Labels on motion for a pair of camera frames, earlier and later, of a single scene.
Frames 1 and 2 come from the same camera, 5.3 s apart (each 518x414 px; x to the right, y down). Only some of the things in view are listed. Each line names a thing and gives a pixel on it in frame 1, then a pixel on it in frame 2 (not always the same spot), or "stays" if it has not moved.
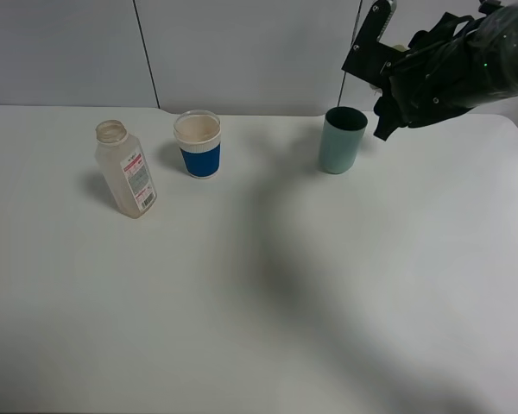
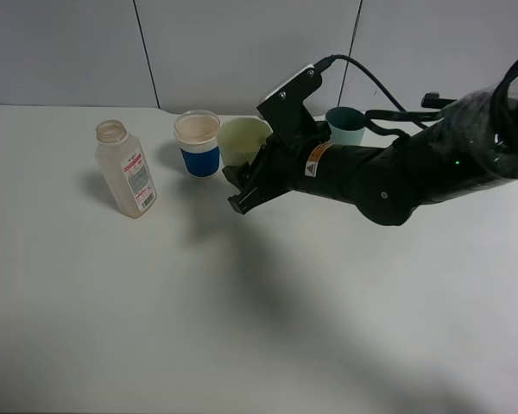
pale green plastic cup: x=377 y=90 to x=241 y=140
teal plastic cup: x=341 y=138 stays
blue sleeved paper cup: x=198 y=135 stays
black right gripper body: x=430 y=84 to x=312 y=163
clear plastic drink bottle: x=124 y=169 stays
